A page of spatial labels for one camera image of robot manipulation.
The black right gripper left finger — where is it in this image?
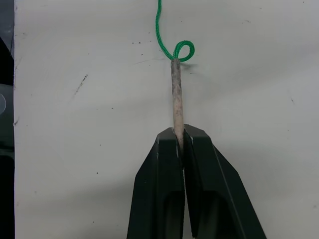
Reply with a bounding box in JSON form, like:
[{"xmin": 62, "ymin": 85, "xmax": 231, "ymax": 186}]
[{"xmin": 126, "ymin": 126, "xmax": 185, "ymax": 239}]

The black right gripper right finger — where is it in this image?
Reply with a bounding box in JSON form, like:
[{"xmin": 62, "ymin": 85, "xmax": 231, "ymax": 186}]
[{"xmin": 182, "ymin": 123, "xmax": 268, "ymax": 239}]

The green lace with wooden needle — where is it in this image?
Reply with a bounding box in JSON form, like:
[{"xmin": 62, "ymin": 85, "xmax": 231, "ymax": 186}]
[{"xmin": 155, "ymin": 0, "xmax": 195, "ymax": 154}]

